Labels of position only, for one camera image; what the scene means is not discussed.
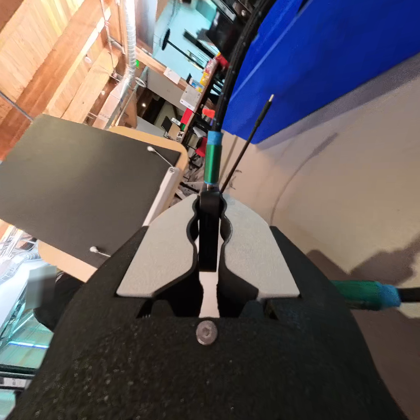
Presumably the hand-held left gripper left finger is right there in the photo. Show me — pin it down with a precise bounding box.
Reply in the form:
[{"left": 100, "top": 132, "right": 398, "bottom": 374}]
[{"left": 116, "top": 196, "right": 201, "bottom": 318}]

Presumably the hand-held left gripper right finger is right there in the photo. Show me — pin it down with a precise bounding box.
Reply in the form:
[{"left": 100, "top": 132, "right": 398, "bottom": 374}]
[{"left": 217, "top": 194, "right": 301, "bottom": 318}]

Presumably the black silver video switch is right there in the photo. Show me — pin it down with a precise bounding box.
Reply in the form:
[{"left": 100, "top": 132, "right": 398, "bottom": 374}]
[{"left": 198, "top": 190, "right": 220, "bottom": 273}]

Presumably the blue plastic bin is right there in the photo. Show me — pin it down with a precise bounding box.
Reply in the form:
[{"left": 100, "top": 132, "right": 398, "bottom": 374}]
[{"left": 222, "top": 0, "right": 420, "bottom": 145}]

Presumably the grey desk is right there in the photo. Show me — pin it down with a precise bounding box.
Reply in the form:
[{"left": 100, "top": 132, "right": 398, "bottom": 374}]
[{"left": 217, "top": 54, "right": 420, "bottom": 420}]

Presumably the black board on white stand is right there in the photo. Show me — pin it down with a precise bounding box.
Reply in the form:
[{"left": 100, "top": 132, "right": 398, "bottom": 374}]
[{"left": 0, "top": 114, "right": 189, "bottom": 283}]

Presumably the white cardboard box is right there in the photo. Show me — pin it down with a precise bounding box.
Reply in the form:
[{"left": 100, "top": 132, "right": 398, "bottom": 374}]
[{"left": 179, "top": 86, "right": 201, "bottom": 110}]

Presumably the black floor lamp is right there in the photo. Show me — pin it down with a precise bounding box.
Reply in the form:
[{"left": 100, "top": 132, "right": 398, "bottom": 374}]
[{"left": 162, "top": 28, "right": 210, "bottom": 70}]

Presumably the silver ventilation duct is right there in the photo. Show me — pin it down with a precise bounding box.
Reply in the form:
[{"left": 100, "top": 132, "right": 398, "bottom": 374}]
[{"left": 108, "top": 0, "right": 138, "bottom": 109}]

